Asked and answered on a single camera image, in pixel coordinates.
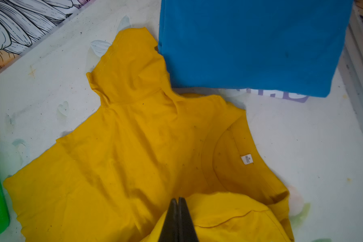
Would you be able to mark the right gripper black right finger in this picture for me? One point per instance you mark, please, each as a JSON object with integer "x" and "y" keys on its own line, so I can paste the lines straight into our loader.
{"x": 186, "y": 230}

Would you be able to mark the right aluminium corner post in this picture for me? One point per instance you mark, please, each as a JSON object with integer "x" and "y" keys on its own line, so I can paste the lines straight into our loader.
{"x": 351, "y": 61}

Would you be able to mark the folded white printed t-shirt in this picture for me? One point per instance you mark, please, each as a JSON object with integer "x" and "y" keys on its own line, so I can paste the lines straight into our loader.
{"x": 275, "y": 94}

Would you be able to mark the yellow t-shirt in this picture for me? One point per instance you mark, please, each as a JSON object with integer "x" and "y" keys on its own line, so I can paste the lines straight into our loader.
{"x": 113, "y": 177}

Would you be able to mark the folded blue t-shirt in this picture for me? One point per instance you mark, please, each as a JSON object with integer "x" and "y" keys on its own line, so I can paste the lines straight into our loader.
{"x": 290, "y": 46}

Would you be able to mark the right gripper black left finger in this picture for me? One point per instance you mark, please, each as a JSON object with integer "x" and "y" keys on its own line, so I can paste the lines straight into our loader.
{"x": 170, "y": 228}

